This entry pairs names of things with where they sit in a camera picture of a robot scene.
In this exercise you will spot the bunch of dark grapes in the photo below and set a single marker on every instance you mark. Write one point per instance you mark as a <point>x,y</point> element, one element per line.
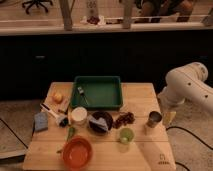
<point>124,119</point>

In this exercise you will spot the plate with dark food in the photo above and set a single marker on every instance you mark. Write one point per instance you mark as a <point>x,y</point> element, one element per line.
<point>94,20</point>

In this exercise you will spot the seated person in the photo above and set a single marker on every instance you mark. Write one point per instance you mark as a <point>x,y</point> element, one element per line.
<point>153,10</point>

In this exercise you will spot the green plastic tray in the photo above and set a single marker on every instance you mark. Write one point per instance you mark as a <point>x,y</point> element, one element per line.
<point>102,92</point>

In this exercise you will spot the white cream cup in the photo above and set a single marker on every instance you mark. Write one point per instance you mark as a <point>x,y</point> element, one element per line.
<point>79,115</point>

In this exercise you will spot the blue sponge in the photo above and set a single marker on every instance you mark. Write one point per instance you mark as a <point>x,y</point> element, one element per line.
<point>41,122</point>

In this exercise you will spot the orange plastic bowl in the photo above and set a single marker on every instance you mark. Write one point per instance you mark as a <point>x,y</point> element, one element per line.
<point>77,153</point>

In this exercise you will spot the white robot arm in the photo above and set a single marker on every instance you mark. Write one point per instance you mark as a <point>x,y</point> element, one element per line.
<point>185,82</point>

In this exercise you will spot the green chili pepper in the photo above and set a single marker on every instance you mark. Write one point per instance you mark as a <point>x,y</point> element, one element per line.
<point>71,132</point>

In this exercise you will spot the blue cloth in bowl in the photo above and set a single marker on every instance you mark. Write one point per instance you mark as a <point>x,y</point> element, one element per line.
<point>98,125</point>

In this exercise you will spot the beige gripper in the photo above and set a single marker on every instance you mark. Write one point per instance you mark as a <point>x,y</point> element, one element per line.
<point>168,117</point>

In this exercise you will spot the dark brown bowl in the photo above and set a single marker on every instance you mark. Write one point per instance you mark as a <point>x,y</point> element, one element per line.
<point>102,114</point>

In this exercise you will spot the black office chair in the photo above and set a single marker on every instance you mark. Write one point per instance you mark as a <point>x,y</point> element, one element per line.
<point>38,3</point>

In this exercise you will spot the metal fork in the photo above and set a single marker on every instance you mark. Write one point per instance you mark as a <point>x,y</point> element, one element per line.
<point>81,92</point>

